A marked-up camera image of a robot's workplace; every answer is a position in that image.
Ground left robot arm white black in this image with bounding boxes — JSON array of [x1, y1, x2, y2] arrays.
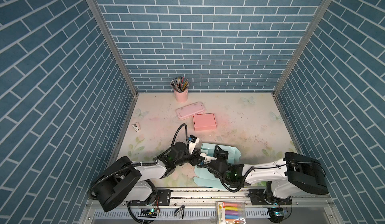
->
[[87, 142, 205, 212]]

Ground right small circuit board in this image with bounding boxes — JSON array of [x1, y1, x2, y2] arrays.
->
[[268, 208, 284, 224]]

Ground pink pencil case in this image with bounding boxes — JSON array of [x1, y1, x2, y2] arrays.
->
[[175, 102, 206, 120]]

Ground pink pencil cup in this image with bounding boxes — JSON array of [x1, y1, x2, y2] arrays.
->
[[174, 89, 188, 103]]

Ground small circuit board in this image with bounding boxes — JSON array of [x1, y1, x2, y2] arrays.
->
[[268, 208, 284, 224], [138, 209, 158, 219]]

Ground wrist white camera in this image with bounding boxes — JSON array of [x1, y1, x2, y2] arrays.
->
[[187, 135, 200, 154], [200, 153, 217, 162]]

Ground black metal clip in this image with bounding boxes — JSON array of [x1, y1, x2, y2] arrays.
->
[[174, 205, 185, 220]]

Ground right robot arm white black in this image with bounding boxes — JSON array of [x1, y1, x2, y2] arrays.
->
[[201, 145, 329, 205]]

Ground light blue paper box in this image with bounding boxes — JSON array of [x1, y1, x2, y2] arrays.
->
[[194, 143, 244, 192]]

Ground left small circuit board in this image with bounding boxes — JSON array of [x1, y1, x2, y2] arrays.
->
[[138, 209, 158, 219]]

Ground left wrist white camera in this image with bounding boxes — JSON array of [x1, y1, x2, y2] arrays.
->
[[187, 135, 200, 154]]

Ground small white pencil sharpener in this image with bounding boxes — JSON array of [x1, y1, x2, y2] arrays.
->
[[132, 122, 140, 132]]

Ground pink paper box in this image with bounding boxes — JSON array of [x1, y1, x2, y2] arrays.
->
[[192, 113, 217, 131]]

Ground pack of coloured markers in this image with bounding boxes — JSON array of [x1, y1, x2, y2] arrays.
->
[[216, 202, 247, 224]]

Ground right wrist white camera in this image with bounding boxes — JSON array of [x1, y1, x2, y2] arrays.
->
[[200, 153, 217, 162]]

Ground aluminium front rail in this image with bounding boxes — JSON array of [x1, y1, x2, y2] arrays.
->
[[87, 186, 334, 210]]

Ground bundle of coloured pencils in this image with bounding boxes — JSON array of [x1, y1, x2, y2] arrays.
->
[[170, 76, 189, 93]]

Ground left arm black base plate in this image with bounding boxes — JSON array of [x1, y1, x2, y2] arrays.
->
[[129, 189, 171, 207]]

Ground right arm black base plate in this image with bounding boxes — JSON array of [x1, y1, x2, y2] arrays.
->
[[248, 189, 292, 206]]

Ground left black corrugated cable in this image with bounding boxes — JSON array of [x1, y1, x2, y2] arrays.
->
[[88, 123, 188, 201]]

